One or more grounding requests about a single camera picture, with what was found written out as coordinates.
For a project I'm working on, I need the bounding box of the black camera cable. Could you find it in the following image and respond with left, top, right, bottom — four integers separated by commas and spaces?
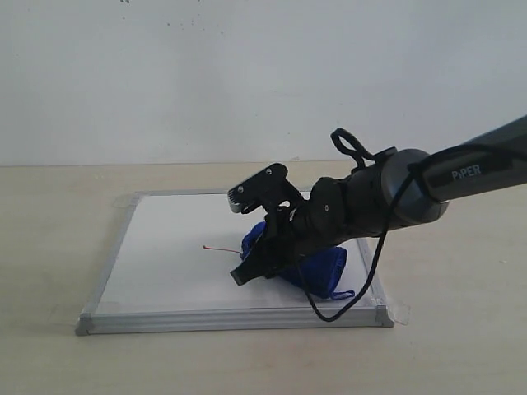
287, 128, 527, 323

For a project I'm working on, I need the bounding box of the white board with aluminium frame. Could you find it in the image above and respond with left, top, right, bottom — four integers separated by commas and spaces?
76, 190, 393, 336

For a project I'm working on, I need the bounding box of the blue cloth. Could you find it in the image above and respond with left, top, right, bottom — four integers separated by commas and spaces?
240, 221, 356, 300

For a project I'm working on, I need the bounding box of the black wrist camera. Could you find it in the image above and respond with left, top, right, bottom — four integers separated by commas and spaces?
227, 163, 304, 214

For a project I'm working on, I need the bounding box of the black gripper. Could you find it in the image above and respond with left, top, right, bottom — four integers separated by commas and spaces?
230, 165, 389, 286

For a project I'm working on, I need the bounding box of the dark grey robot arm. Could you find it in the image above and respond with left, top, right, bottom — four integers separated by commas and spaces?
227, 118, 526, 285

